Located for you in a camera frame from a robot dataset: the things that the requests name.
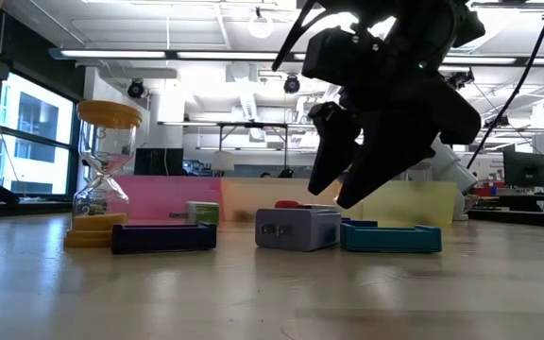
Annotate orange hourglass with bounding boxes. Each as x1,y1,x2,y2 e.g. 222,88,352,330
62,99,144,249

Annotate black metal background frame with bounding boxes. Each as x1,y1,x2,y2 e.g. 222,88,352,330
158,121,315,179

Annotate black monitor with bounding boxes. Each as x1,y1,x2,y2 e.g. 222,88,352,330
133,147,184,177

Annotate green wall charger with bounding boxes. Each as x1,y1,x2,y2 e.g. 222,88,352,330
169,200,221,227

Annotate black beam with light strips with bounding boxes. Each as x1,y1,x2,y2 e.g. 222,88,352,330
48,45,544,68

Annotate dark purple digital timer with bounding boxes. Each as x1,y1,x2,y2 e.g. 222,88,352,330
110,221,218,255

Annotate pink plastic bin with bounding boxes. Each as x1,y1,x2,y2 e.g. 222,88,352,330
113,175,226,223

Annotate yellow plastic bin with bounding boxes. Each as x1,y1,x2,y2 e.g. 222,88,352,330
347,179,458,228

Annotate black hanging cable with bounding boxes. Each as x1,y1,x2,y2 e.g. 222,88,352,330
465,0,544,170

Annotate black monitor on arm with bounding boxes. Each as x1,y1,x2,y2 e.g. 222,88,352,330
502,150,544,207

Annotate white cylindrical container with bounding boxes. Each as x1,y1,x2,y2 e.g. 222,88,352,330
430,136,481,222

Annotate black ceiling camera rig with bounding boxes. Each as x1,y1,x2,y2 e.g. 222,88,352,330
446,69,475,92

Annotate white hanging ring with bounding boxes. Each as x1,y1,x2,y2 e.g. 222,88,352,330
247,11,275,39

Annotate teal digital timer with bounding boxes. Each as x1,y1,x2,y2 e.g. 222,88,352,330
339,222,443,254

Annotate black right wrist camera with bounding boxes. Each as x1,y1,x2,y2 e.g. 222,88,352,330
301,25,389,89

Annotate orange plastic bin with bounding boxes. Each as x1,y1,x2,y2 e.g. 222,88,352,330
219,178,344,223

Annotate large window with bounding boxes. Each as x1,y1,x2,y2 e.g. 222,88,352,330
0,70,79,197

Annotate lavender wall charger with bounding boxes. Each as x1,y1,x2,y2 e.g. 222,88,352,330
254,207,343,253

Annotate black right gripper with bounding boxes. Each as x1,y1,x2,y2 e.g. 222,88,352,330
306,60,484,210

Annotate white lamp shade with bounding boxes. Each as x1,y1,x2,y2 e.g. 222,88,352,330
212,150,236,172

